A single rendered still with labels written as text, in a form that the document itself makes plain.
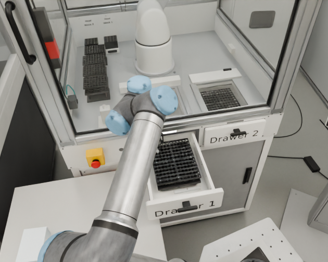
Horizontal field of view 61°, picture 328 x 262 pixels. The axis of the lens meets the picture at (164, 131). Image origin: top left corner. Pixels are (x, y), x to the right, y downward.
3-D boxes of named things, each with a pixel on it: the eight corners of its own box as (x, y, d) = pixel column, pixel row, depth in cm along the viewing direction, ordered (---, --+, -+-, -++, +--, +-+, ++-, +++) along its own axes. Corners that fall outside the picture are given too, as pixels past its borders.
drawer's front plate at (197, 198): (221, 207, 110) (224, 191, 103) (148, 220, 107) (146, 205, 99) (219, 202, 111) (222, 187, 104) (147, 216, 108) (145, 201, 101)
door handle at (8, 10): (35, 68, 87) (9, 6, 74) (26, 69, 87) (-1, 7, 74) (37, 61, 91) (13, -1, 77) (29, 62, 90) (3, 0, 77)
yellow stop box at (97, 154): (105, 166, 124) (102, 155, 119) (89, 169, 124) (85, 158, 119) (105, 157, 128) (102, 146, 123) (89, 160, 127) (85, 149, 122)
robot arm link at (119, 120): (121, 110, 71) (141, 86, 78) (97, 120, 79) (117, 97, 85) (139, 133, 74) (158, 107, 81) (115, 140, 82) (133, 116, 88)
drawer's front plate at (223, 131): (261, 137, 136) (266, 120, 128) (204, 147, 133) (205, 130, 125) (260, 134, 137) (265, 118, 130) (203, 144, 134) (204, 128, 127)
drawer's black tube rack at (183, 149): (200, 186, 115) (201, 177, 111) (158, 194, 113) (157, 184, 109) (187, 147, 131) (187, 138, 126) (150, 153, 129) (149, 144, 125)
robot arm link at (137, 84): (119, 86, 82) (134, 70, 87) (125, 114, 89) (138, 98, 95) (143, 91, 79) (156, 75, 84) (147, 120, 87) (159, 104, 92)
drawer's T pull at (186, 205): (198, 209, 101) (198, 207, 100) (177, 213, 100) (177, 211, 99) (195, 200, 103) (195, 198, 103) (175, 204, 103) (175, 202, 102)
